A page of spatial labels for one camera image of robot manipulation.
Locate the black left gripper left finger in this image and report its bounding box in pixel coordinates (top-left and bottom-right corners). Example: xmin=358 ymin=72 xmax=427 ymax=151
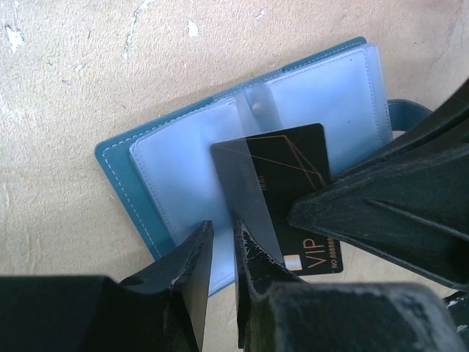
xmin=1 ymin=221 xmax=213 ymax=351

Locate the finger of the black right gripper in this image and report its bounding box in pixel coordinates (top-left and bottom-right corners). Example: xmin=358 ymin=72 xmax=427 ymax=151
xmin=288 ymin=84 xmax=468 ymax=291

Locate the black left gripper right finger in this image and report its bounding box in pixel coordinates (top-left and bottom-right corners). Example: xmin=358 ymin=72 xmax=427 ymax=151
xmin=234 ymin=221 xmax=465 ymax=351

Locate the blue leather card holder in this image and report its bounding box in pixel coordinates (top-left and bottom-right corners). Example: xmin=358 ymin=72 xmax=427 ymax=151
xmin=95 ymin=37 xmax=430 ymax=293

